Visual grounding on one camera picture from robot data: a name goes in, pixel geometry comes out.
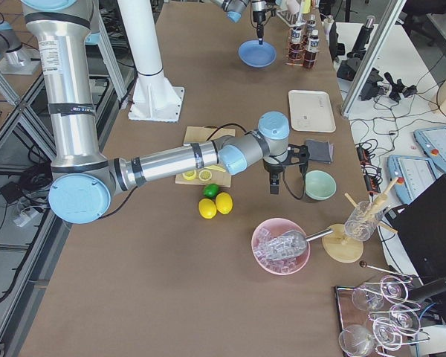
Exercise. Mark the lower right tea bottle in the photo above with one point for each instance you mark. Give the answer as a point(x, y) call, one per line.
point(312, 47)

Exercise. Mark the upper tea bottle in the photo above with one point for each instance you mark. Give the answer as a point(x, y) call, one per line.
point(310, 25)

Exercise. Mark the clear ice cubes pile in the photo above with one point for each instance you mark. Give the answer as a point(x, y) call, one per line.
point(268, 249)

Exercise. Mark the wine glass rack tray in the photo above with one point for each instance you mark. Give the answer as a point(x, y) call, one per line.
point(377, 318)

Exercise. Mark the yellow lemon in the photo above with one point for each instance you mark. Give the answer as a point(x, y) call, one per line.
point(207, 208)
point(224, 203)

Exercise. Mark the aluminium frame post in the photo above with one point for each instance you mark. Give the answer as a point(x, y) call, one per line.
point(383, 29)

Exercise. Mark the teach pendant near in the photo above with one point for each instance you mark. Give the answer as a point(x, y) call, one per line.
point(418, 174)

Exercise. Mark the cream rabbit tray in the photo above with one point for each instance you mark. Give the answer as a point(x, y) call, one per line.
point(311, 111)

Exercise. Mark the grey folded cloth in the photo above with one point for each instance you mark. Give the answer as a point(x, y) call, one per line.
point(320, 151)

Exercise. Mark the tea bottle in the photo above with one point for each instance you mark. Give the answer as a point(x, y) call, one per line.
point(310, 25)
point(312, 47)
point(296, 48)

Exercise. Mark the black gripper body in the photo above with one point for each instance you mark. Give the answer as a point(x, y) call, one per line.
point(272, 166)
point(259, 16)

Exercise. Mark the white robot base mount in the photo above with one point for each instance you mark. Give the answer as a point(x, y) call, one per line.
point(154, 97)

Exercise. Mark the lemon slice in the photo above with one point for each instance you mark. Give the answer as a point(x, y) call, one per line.
point(205, 175)

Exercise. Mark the light green bowl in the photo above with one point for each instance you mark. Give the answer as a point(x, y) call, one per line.
point(320, 185)

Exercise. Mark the teach pendant far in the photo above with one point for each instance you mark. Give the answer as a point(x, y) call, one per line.
point(433, 143)

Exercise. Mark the green lime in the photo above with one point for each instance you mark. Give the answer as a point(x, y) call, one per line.
point(210, 191)

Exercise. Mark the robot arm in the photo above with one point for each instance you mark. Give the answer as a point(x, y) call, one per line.
point(85, 181)
point(234, 9)

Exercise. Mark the teach pendant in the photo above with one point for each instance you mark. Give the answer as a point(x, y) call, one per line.
point(418, 174)
point(433, 143)

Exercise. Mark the lower left tea bottle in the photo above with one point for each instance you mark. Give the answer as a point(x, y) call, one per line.
point(296, 48)

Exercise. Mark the blue plate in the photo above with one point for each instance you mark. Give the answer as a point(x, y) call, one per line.
point(256, 54)

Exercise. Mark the lemon half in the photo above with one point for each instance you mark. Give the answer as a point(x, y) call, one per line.
point(189, 175)

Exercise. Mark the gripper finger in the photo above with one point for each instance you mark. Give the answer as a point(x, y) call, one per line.
point(260, 33)
point(274, 183)

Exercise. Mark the wooden round stand base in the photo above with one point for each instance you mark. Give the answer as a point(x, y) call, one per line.
point(344, 249)

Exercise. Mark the pink bowl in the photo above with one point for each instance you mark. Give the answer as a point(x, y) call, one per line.
point(278, 226)

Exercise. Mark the copper wire bottle rack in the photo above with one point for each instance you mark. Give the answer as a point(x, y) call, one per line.
point(303, 46)

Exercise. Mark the black laptop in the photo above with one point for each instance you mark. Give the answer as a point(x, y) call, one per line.
point(421, 227)

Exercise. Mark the metal ice scoop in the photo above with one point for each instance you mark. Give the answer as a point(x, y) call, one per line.
point(295, 243)

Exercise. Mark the glass mug on stand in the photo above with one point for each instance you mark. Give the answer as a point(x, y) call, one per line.
point(360, 225)

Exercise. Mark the black thermos bottle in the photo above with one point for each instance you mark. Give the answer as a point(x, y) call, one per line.
point(358, 50)

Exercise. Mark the wooden cutting board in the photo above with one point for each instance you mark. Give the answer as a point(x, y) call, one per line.
point(200, 134)

